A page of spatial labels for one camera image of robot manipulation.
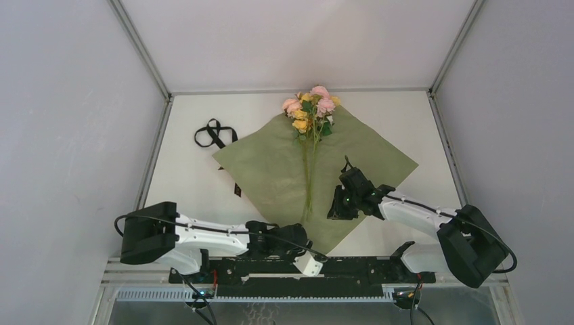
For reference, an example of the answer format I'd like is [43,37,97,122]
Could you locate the two-sided peach green wrapping paper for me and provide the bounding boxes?
[213,106,418,253]

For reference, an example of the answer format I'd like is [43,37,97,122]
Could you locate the black ribbon with gold text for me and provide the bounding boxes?
[194,118,243,198]

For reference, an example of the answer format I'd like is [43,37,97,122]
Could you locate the white slotted cable duct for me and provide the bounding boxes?
[116,288,395,303]

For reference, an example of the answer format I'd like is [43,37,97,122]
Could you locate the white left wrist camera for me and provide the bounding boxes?
[293,252,324,277]

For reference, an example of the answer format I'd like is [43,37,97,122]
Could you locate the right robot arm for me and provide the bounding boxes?
[328,165,518,288]

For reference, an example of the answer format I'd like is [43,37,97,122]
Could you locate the yellow fake flower stem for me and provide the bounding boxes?
[291,91,342,223]

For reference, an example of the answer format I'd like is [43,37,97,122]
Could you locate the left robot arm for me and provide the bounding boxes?
[114,202,327,282]

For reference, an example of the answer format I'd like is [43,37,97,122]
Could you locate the pink fake flower stem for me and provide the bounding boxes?
[281,85,337,223]

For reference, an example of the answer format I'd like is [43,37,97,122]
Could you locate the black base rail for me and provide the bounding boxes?
[169,257,436,300]

